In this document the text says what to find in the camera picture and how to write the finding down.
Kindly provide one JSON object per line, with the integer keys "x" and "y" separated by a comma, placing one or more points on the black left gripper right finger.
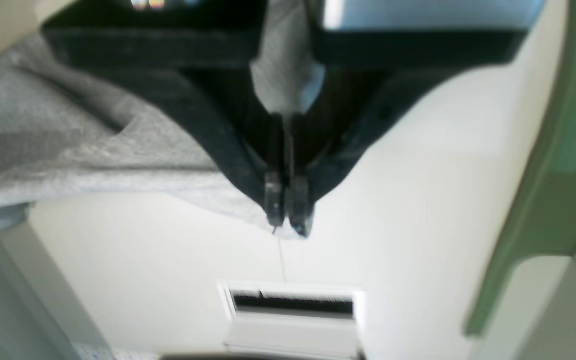
{"x": 380, "y": 58}

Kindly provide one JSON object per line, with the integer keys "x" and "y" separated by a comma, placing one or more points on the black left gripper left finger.
{"x": 190, "y": 59}

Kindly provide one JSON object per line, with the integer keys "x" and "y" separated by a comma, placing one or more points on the grey t-shirt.
{"x": 65, "y": 132}

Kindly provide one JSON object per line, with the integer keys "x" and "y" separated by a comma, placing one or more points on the white table vent slot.
{"x": 271, "y": 320}

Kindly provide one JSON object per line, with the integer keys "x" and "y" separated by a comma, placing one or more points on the beige chair right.
{"x": 536, "y": 318}

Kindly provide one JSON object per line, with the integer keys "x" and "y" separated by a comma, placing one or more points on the beige chair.
{"x": 41, "y": 317}
{"x": 536, "y": 318}

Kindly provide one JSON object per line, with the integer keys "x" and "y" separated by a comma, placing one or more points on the beige chair left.
{"x": 41, "y": 317}

